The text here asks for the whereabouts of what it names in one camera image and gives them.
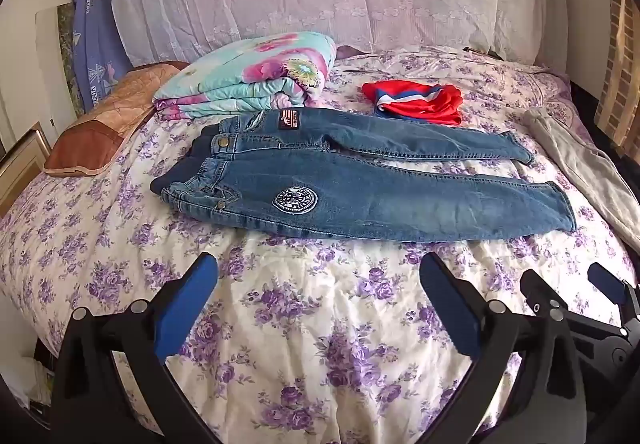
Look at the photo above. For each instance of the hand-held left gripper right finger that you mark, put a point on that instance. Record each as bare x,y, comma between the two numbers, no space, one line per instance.
450,304

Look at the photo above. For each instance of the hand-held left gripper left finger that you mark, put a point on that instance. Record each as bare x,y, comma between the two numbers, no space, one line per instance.
187,304

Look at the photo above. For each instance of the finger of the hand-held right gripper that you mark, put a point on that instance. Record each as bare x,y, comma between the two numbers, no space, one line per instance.
607,284
540,291

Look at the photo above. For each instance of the blue denim pants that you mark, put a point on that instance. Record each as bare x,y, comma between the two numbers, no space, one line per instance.
360,184

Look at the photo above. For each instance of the grey pants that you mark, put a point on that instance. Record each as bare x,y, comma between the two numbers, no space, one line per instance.
585,159

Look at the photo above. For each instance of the purple floral bedspread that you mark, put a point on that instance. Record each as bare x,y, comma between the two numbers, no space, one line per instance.
310,324

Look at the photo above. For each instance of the red folded garment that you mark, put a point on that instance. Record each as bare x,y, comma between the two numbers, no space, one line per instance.
430,107

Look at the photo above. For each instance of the brown pillow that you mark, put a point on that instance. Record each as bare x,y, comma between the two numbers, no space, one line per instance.
110,114

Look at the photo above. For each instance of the brick pattern curtain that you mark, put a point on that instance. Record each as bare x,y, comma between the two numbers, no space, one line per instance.
622,74

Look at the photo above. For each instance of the folded floral quilt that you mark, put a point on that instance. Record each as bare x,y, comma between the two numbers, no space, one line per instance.
250,74

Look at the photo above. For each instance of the purple cloth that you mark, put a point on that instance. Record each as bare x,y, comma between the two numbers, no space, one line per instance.
352,52

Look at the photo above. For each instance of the blue hanging cloth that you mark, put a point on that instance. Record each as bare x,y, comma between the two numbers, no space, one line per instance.
95,39

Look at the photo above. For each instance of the green wall poster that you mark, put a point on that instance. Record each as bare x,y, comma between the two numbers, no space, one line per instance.
67,54

